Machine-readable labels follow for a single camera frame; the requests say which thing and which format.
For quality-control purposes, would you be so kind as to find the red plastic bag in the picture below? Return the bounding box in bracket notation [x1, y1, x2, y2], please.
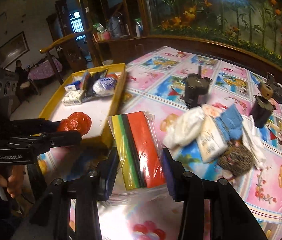
[57, 112, 92, 136]

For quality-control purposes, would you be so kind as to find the colourful sponge sheet pack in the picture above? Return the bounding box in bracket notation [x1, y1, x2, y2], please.
[108, 111, 165, 191]

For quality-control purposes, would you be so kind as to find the speckled grey furry item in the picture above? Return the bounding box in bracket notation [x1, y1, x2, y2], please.
[217, 144, 254, 176]

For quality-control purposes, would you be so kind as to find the pink rose tissue pack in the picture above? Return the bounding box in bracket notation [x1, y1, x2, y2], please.
[196, 115, 228, 163]

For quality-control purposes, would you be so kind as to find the white plastic bag bundle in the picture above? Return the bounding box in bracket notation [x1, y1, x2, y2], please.
[162, 106, 205, 150]

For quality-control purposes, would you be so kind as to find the blue knitted cloth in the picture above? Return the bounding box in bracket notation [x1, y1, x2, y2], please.
[215, 105, 243, 141]

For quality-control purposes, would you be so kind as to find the white cloth rag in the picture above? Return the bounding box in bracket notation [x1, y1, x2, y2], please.
[242, 115, 267, 170]

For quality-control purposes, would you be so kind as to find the white blue Vinda tissue bag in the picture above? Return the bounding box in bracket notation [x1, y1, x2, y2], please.
[92, 77, 117, 97]

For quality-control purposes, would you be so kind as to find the person's left hand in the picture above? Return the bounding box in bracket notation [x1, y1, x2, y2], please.
[0, 165, 25, 198]

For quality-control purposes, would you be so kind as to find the white small box pack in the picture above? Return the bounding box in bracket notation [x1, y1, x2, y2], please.
[61, 90, 84, 106]

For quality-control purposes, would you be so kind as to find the yellow cardboard box tray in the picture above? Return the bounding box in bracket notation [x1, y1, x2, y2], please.
[38, 63, 127, 148]

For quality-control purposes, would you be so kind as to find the colourful patterned tablecloth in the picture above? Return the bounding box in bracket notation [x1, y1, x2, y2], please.
[37, 45, 282, 240]

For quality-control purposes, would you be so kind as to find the black foil snack bag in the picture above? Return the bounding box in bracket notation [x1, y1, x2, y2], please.
[84, 70, 107, 98]

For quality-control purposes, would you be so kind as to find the wooden chair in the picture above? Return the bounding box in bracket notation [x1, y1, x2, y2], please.
[40, 30, 89, 85]

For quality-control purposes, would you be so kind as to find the black round pot with stick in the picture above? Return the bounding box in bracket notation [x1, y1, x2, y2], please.
[184, 65, 212, 108]

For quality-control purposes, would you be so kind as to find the small black cup with spool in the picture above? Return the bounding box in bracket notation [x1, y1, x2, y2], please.
[250, 83, 277, 128]

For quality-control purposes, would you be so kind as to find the grey kettle on shelf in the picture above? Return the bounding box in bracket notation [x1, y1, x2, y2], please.
[108, 16, 123, 38]

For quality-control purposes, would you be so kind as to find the black toy gadget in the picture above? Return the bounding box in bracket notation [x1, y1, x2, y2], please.
[266, 73, 282, 104]

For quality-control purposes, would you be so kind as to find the dark wooden cabinet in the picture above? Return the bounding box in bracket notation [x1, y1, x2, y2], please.
[78, 0, 282, 83]

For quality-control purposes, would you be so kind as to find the large flower landscape painting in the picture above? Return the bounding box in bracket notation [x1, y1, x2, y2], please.
[145, 0, 282, 68]

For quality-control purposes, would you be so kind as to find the framed wall picture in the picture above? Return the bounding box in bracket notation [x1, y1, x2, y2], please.
[0, 31, 30, 69]

